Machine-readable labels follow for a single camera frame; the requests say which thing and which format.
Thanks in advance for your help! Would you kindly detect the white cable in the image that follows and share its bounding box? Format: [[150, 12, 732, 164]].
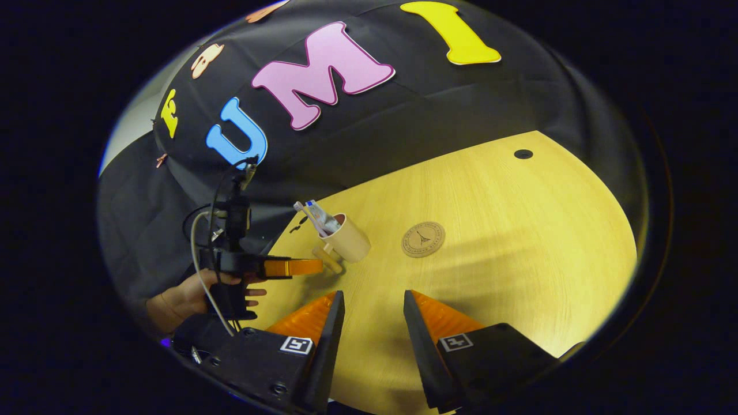
[[190, 210, 237, 338]]

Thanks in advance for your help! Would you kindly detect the black backdrop cloth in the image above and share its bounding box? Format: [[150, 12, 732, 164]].
[[97, 0, 649, 323]]

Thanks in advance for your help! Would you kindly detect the black cable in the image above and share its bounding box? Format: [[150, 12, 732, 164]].
[[183, 156, 259, 271]]

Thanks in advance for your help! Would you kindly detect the pink toothbrush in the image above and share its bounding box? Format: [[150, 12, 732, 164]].
[[293, 201, 328, 238]]

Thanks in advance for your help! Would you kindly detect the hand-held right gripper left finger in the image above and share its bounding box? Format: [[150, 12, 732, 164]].
[[199, 290, 347, 415]]

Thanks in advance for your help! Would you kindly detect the round wooden coaster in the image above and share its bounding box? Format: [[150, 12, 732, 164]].
[[401, 221, 446, 258]]

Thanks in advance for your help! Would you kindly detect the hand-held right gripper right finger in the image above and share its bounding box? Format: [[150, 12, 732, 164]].
[[402, 289, 561, 414]]

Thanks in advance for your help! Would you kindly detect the beige cup with brown inside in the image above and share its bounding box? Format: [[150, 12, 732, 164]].
[[311, 213, 372, 275]]

